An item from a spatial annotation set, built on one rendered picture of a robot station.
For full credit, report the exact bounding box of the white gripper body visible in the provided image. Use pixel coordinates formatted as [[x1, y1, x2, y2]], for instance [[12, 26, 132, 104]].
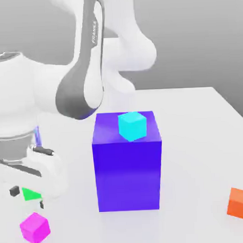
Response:
[[0, 154, 69, 202]]

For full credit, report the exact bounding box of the small green cube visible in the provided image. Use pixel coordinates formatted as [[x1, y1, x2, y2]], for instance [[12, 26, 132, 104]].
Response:
[[21, 186, 42, 202]]

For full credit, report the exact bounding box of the small magenta cube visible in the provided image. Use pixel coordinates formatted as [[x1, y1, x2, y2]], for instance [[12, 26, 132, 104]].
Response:
[[18, 211, 52, 243]]

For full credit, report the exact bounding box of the small cyan cube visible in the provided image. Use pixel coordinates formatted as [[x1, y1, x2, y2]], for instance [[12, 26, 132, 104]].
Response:
[[117, 110, 148, 143]]

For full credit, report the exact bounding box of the small orange cube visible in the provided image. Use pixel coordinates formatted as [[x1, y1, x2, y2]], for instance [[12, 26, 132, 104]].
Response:
[[225, 186, 243, 221]]

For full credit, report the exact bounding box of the large blue box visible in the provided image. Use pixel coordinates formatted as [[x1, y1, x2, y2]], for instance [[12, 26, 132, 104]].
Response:
[[90, 110, 165, 213]]

